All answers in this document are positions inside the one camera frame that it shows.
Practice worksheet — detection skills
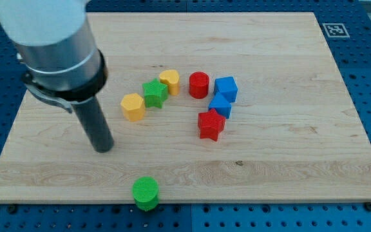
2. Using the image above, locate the white fiducial marker tag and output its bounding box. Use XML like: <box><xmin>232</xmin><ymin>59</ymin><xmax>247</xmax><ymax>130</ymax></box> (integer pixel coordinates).
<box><xmin>322</xmin><ymin>23</ymin><xmax>350</xmax><ymax>38</ymax></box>

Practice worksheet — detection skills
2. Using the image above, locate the green star block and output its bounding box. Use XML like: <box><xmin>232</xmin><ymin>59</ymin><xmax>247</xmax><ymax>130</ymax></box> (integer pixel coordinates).
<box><xmin>142</xmin><ymin>79</ymin><xmax>168</xmax><ymax>108</ymax></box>

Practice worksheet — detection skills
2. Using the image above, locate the red cylinder block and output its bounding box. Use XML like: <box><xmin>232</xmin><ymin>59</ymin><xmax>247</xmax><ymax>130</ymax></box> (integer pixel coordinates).
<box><xmin>189</xmin><ymin>72</ymin><xmax>209</xmax><ymax>99</ymax></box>

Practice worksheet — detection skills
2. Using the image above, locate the red star block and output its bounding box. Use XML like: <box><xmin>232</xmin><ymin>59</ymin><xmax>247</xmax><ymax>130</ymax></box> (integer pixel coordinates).
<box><xmin>198</xmin><ymin>108</ymin><xmax>226</xmax><ymax>141</ymax></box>

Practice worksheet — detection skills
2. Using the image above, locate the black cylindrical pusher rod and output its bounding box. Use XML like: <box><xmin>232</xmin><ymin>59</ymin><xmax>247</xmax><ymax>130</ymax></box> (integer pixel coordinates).
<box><xmin>72</xmin><ymin>97</ymin><xmax>114</xmax><ymax>153</ymax></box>

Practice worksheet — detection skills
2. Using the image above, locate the light wooden board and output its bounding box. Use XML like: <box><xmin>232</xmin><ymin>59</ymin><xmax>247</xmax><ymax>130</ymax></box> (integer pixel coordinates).
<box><xmin>0</xmin><ymin>12</ymin><xmax>371</xmax><ymax>204</ymax></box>

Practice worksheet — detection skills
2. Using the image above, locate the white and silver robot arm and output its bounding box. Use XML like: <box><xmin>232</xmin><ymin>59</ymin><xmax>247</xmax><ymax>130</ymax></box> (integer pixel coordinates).
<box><xmin>0</xmin><ymin>0</ymin><xmax>107</xmax><ymax>112</ymax></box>

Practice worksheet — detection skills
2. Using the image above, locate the green cylinder block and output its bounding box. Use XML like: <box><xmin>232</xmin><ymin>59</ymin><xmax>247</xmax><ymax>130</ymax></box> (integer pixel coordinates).
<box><xmin>132</xmin><ymin>176</ymin><xmax>159</xmax><ymax>211</ymax></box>

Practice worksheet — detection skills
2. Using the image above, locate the yellow hexagon block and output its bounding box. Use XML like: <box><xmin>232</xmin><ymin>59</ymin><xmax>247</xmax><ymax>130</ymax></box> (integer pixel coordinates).
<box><xmin>120</xmin><ymin>93</ymin><xmax>146</xmax><ymax>122</ymax></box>

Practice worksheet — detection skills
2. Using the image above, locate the yellow heart block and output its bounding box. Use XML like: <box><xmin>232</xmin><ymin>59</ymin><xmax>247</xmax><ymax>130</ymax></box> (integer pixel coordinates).
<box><xmin>159</xmin><ymin>70</ymin><xmax>180</xmax><ymax>96</ymax></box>

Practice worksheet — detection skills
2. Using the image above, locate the blue cube block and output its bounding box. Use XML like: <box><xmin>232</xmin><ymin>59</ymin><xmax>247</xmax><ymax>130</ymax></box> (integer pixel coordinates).
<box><xmin>214</xmin><ymin>76</ymin><xmax>238</xmax><ymax>102</ymax></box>

